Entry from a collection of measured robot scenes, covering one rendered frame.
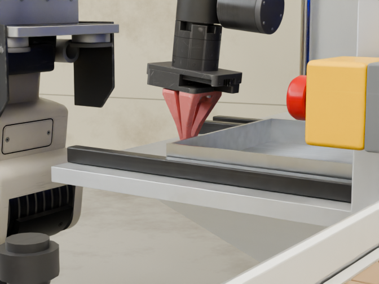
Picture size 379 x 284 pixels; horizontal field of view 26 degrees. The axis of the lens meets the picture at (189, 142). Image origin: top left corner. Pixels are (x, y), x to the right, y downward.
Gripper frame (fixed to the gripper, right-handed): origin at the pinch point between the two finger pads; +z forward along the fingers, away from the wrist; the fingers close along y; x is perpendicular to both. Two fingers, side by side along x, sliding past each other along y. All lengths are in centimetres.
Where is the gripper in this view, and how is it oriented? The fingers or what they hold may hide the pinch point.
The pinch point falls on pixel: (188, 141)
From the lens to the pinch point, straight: 101.6
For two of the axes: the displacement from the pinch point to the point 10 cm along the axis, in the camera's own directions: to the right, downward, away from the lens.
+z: -0.9, 9.7, 2.1
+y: 8.2, 1.9, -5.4
